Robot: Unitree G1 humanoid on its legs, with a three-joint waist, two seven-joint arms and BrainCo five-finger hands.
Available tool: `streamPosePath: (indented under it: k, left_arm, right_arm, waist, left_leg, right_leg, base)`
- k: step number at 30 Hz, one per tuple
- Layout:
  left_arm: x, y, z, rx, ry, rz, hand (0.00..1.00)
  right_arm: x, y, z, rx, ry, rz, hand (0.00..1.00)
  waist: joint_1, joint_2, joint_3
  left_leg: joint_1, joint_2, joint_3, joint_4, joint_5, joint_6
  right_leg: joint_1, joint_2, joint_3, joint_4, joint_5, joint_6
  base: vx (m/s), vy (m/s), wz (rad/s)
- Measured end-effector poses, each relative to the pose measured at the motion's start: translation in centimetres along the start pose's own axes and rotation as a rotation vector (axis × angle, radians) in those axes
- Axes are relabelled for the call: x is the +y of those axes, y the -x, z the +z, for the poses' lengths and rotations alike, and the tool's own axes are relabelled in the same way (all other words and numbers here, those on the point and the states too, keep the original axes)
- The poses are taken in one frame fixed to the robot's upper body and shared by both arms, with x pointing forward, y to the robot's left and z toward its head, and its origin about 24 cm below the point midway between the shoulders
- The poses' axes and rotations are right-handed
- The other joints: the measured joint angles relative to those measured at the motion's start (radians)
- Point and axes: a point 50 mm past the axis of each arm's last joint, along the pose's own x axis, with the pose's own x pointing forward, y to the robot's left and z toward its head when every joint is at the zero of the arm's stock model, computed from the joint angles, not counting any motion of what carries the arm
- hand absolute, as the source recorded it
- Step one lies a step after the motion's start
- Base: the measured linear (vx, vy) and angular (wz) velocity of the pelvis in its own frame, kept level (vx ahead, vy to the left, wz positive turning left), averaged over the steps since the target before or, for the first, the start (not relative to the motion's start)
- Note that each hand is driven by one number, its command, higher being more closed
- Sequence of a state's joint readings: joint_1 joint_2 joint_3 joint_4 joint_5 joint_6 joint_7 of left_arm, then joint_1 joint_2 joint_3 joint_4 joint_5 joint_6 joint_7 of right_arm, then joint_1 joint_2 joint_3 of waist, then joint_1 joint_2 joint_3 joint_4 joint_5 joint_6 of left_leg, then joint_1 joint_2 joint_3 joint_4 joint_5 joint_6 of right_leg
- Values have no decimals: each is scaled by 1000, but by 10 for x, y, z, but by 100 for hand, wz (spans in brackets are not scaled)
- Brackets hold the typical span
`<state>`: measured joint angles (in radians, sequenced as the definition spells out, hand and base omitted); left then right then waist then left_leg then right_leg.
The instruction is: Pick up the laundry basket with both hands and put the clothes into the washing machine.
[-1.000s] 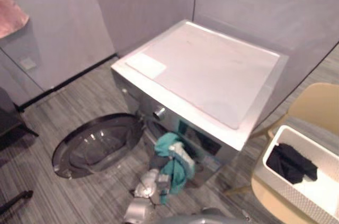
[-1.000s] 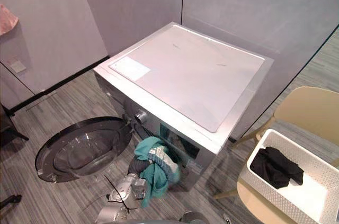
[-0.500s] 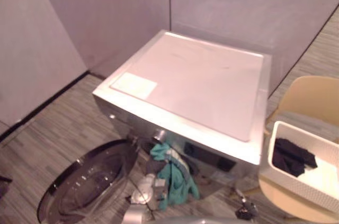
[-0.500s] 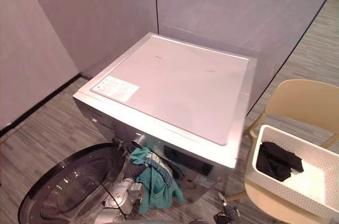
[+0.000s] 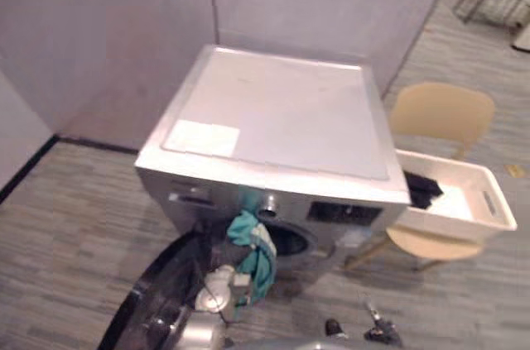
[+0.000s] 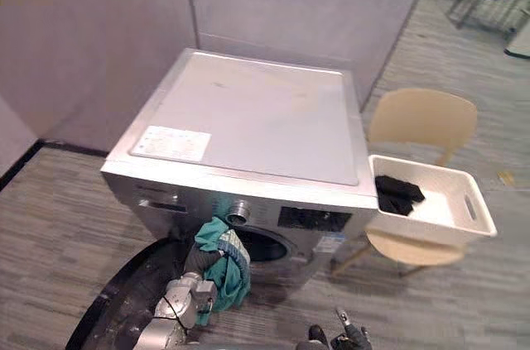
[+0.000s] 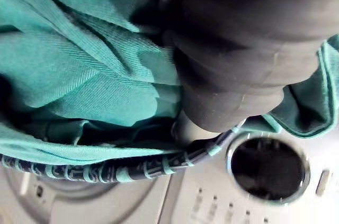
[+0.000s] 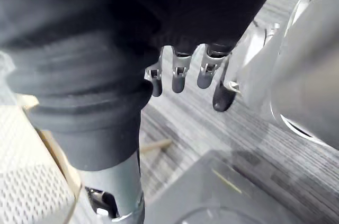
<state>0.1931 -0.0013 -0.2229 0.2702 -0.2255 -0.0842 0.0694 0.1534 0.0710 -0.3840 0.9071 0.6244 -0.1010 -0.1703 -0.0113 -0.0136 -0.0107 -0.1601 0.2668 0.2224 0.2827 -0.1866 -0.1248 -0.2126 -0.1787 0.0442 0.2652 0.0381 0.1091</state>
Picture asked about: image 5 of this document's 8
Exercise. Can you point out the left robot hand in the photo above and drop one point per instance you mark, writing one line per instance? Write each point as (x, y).
(225, 252)

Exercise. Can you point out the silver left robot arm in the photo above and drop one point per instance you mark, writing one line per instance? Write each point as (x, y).
(215, 288)

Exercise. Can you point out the black round washing machine door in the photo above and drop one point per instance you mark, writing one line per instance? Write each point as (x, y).
(165, 279)

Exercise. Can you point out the white sticker on washer lid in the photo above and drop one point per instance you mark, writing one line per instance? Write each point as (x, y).
(203, 137)

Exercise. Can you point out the silver front-load washing machine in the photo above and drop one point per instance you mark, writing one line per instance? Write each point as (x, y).
(281, 118)

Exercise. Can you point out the yellow floor marker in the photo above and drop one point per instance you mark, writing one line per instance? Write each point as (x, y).
(515, 171)

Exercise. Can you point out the black washer display panel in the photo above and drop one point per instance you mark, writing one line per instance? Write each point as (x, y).
(343, 212)

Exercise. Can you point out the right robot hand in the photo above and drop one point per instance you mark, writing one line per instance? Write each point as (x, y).
(379, 331)

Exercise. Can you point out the grey flat floor object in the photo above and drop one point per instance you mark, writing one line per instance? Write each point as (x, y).
(522, 40)

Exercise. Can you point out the white plastic laundry basket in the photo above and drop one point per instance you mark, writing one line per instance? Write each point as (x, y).
(480, 209)

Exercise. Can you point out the black clothes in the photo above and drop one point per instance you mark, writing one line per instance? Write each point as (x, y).
(422, 190)

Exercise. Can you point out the teal garment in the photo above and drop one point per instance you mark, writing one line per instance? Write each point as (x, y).
(258, 259)

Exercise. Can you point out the silver washer control knob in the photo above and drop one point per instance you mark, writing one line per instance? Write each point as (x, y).
(268, 206)

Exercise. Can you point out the beige wooden chair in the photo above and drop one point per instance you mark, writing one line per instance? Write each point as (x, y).
(443, 112)

